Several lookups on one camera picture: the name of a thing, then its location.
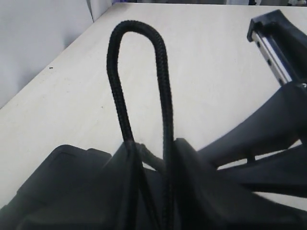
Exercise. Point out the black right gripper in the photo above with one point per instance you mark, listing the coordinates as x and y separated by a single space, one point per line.
283 46

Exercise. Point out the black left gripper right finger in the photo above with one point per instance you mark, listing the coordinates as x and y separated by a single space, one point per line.
208 201

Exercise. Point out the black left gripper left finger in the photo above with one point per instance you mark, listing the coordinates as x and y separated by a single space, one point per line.
110 200

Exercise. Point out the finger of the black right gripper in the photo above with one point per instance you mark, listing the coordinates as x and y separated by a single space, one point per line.
282 173
275 126

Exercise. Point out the black plastic carry case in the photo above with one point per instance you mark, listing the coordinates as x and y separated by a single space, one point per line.
47 200

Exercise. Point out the white backdrop curtain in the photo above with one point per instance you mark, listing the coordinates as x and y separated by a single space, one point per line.
34 32

